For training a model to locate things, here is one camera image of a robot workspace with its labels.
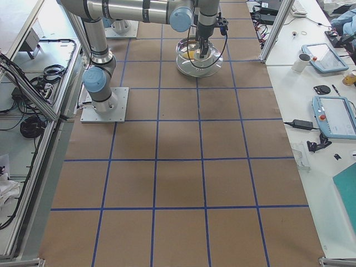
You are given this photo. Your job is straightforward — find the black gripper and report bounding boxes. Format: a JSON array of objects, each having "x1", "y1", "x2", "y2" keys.
[{"x1": 195, "y1": 24, "x2": 215, "y2": 57}]

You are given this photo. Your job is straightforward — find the yellow corn cob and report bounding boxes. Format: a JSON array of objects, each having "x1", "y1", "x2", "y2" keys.
[{"x1": 181, "y1": 51, "x2": 199, "y2": 60}]

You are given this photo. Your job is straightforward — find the glass pot lid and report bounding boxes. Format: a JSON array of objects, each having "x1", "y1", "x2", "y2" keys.
[{"x1": 176, "y1": 36, "x2": 224, "y2": 77}]

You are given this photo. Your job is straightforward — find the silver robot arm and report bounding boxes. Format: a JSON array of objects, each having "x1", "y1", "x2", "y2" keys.
[{"x1": 60, "y1": 0, "x2": 227, "y2": 114}]

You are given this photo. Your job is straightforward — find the black power adapter brick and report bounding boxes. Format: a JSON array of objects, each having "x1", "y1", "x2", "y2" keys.
[{"x1": 256, "y1": 13, "x2": 276, "y2": 25}]

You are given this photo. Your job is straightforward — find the white mug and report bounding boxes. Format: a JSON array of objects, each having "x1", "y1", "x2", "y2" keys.
[{"x1": 291, "y1": 53, "x2": 311, "y2": 73}]

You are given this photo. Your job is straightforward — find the far blue teach pendant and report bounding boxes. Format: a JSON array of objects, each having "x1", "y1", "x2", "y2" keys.
[{"x1": 301, "y1": 43, "x2": 349, "y2": 73}]

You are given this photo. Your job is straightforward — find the blue teach pendant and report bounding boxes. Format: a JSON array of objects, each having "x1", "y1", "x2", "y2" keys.
[
  {"x1": 312, "y1": 96, "x2": 355, "y2": 140},
  {"x1": 301, "y1": 43, "x2": 349, "y2": 73}
]

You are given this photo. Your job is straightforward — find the black round mouse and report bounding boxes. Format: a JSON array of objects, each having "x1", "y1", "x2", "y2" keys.
[{"x1": 313, "y1": 85, "x2": 331, "y2": 95}]

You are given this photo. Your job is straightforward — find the small black power adapter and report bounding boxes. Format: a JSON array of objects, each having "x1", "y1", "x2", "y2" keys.
[{"x1": 293, "y1": 119, "x2": 314, "y2": 130}]

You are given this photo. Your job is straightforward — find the clear plastic holder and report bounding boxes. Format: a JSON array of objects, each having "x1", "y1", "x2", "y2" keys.
[{"x1": 290, "y1": 143, "x2": 311, "y2": 172}]

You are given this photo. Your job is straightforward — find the near blue teach pendant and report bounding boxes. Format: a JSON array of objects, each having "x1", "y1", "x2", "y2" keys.
[{"x1": 312, "y1": 96, "x2": 355, "y2": 140}]

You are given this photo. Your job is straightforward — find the teal cutting mat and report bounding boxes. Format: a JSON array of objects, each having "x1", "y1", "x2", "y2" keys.
[{"x1": 333, "y1": 164, "x2": 355, "y2": 217}]

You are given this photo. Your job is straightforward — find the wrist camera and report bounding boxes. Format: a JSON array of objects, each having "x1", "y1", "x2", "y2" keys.
[{"x1": 215, "y1": 16, "x2": 229, "y2": 36}]

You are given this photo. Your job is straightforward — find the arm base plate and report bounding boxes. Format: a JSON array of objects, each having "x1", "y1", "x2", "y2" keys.
[
  {"x1": 105, "y1": 20, "x2": 139, "y2": 39},
  {"x1": 80, "y1": 87, "x2": 129, "y2": 123}
]

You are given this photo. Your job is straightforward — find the coiled black cables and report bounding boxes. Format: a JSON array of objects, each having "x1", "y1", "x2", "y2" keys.
[{"x1": 19, "y1": 116, "x2": 46, "y2": 139}]

